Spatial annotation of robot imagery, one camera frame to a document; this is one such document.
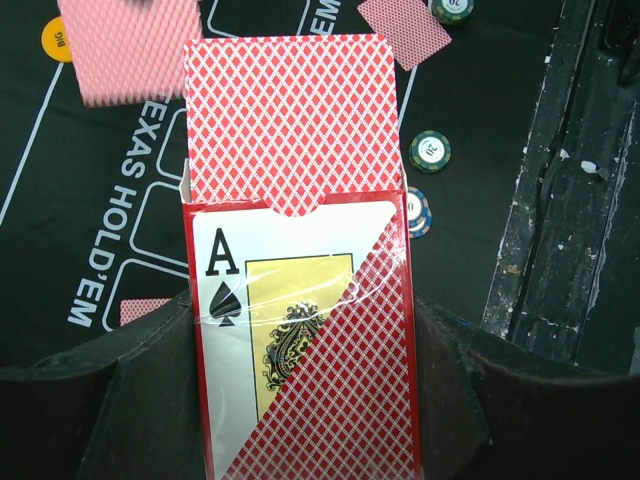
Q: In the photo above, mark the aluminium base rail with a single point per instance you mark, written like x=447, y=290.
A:
x=566, y=280

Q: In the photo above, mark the yellow big blind button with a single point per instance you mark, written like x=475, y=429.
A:
x=54, y=41

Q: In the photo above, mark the green chips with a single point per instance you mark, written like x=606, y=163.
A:
x=452, y=12

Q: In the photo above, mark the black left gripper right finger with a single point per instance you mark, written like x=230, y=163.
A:
x=492, y=410

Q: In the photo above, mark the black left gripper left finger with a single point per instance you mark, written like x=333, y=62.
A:
x=122, y=406

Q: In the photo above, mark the green poker chip stack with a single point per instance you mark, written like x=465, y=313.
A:
x=430, y=151

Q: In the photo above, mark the red cards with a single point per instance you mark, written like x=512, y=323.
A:
x=133, y=309
x=408, y=26

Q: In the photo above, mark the red playing card box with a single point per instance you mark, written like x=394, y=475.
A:
x=295, y=210

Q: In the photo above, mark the red card being dealt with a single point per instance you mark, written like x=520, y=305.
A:
x=127, y=52

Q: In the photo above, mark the blue poker chip stack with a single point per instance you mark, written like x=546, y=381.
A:
x=419, y=216

